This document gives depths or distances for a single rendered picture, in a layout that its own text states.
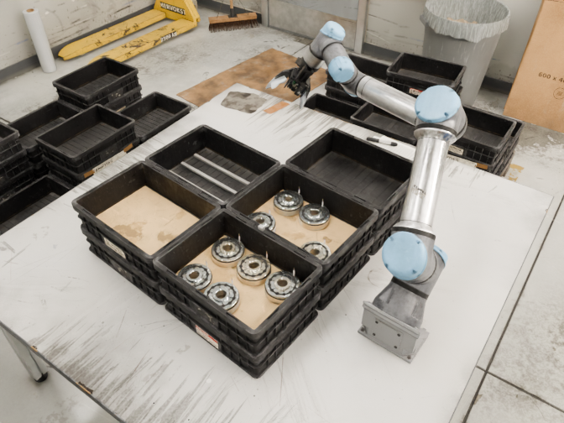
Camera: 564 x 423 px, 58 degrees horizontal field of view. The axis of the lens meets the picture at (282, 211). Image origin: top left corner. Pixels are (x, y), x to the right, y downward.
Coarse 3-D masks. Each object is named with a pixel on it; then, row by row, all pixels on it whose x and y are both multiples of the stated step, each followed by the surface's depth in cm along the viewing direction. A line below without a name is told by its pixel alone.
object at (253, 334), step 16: (224, 208) 163; (272, 240) 153; (160, 256) 148; (304, 256) 148; (160, 272) 146; (320, 272) 144; (192, 288) 139; (304, 288) 140; (208, 304) 136; (288, 304) 136; (272, 320) 132; (256, 336) 129
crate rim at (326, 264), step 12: (276, 168) 178; (288, 168) 178; (264, 180) 174; (312, 180) 173; (336, 192) 169; (228, 204) 164; (360, 204) 164; (240, 216) 160; (372, 216) 160; (360, 228) 156; (288, 240) 152; (348, 240) 152; (300, 252) 149; (324, 264) 146
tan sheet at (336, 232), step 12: (264, 204) 179; (276, 216) 175; (276, 228) 170; (288, 228) 170; (300, 228) 170; (324, 228) 170; (336, 228) 170; (348, 228) 170; (300, 240) 166; (312, 240) 166; (336, 240) 166
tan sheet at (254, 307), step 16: (208, 256) 161; (224, 272) 156; (272, 272) 156; (240, 288) 152; (256, 288) 152; (240, 304) 148; (256, 304) 148; (272, 304) 148; (240, 320) 143; (256, 320) 143
